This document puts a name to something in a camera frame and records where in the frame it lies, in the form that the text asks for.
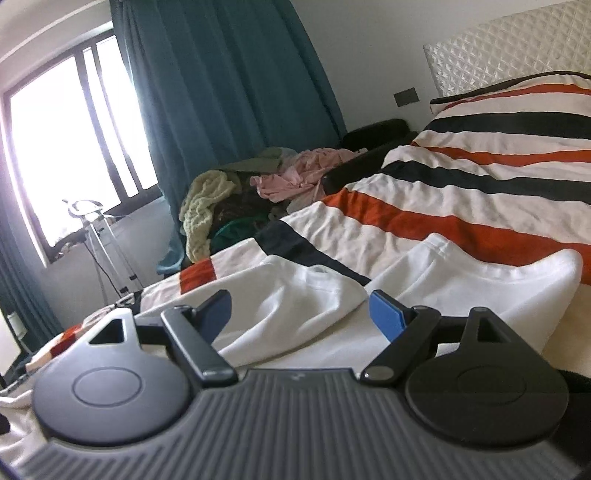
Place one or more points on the pink garment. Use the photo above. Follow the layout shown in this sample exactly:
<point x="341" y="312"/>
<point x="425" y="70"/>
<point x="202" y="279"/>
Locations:
<point x="300" y="173"/>

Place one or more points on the white shirt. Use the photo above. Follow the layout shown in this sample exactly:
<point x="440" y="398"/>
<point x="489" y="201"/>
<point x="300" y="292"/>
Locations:
<point x="443" y="277"/>

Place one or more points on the window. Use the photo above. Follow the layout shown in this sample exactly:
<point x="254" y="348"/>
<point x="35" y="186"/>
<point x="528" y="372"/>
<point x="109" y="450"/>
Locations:
<point x="69" y="138"/>

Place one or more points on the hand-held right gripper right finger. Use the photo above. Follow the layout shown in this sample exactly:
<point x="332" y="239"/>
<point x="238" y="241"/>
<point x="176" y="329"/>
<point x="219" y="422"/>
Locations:
<point x="386" y="312"/>

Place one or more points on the black chair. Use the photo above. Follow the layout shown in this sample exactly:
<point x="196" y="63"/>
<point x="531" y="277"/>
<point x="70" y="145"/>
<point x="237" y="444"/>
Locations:
<point x="369" y="147"/>

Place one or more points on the grey wall switch plate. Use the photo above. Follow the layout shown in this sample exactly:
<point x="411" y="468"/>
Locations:
<point x="406" y="97"/>

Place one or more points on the teal curtain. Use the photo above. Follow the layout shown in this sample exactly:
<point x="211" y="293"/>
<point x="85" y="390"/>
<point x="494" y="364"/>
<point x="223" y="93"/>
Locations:
<point x="221" y="83"/>

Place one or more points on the dark clothes pile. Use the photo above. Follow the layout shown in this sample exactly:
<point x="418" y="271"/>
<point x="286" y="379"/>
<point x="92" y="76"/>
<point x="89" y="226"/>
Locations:
<point x="240" y="212"/>

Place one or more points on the olive green garment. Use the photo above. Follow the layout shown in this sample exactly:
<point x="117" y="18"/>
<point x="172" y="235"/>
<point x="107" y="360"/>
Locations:
<point x="261" y="161"/>

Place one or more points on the striped blanket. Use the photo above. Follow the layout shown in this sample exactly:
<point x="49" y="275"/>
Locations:
<point x="415" y="194"/>

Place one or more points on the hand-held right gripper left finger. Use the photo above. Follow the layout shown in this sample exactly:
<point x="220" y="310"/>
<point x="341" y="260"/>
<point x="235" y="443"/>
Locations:
<point x="219" y="306"/>

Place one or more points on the striped pillow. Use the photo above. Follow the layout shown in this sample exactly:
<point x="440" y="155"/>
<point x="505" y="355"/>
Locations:
<point x="521" y="99"/>

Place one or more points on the pale green knit garment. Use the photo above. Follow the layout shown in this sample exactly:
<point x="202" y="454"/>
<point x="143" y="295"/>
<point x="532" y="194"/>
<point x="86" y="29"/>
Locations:
<point x="203" y="203"/>

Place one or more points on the white garment steamer stand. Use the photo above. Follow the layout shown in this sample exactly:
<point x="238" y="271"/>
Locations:
<point x="99" y="240"/>

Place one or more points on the white quilted headboard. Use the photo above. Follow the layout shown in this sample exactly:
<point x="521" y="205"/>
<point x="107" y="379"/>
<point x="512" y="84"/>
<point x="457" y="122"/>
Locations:
<point x="508" y="46"/>

